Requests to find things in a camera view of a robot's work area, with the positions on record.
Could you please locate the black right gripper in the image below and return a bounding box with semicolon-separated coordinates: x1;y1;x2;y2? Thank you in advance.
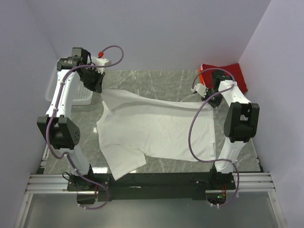
201;88;223;109

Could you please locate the white t shirt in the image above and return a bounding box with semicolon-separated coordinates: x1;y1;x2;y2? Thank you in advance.
96;90;216;180

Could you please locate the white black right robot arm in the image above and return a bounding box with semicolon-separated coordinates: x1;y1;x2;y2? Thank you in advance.
201;68;260;190

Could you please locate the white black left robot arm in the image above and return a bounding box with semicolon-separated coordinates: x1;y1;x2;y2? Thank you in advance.
37;47;111;191

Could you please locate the white plastic basket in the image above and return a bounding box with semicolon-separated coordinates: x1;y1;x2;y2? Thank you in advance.
45;57;94;106

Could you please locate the folded red t shirt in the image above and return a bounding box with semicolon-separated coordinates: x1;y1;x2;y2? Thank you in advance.
200;62;248;93

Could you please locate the black base crossbar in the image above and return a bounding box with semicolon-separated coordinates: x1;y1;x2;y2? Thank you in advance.
67;171;237;204

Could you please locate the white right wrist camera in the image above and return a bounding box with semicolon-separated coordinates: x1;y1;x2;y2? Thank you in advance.
191;83;208;98

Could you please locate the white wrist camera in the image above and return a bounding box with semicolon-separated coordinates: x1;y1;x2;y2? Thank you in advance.
92;50;111;74
191;83;208;98

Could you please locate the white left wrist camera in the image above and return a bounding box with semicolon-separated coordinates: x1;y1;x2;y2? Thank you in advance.
92;50;111;74

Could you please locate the aluminium rail frame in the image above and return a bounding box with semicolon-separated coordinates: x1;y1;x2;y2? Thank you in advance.
15;145;287;228

